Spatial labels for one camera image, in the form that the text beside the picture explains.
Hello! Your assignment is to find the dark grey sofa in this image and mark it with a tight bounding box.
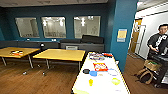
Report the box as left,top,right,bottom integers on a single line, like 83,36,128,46
0,39,61,51
59,34,106,53

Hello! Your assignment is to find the orange snack bag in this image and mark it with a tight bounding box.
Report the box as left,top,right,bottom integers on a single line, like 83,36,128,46
87,52,106,62

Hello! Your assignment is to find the long wooden table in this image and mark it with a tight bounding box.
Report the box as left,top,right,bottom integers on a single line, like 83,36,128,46
0,46,41,70
32,48,87,72

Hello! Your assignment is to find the blue table tennis paddle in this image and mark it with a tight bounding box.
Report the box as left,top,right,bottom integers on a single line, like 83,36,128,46
88,70,99,78

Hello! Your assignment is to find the small yellow cup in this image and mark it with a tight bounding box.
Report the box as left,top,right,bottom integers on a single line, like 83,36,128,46
87,78,95,87

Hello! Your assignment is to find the brown wooden door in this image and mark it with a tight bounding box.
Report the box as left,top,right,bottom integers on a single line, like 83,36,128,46
129,18,143,55

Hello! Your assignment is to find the brown backpack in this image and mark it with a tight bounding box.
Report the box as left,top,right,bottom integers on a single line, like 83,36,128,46
136,67,155,85

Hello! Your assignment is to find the small dark printed box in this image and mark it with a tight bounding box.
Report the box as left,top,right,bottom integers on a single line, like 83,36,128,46
9,49,25,56

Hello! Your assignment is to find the person in dark shirt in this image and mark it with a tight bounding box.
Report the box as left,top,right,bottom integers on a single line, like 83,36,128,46
146,23,168,61

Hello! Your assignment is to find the black wheeled cart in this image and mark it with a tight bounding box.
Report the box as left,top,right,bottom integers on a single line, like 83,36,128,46
143,54,168,88

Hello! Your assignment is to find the glass wall window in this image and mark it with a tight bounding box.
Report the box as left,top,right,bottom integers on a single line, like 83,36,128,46
14,17,41,39
40,16,67,39
72,15,101,40

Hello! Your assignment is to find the blue plastic ring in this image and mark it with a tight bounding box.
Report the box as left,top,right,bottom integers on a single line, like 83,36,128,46
106,67,119,77

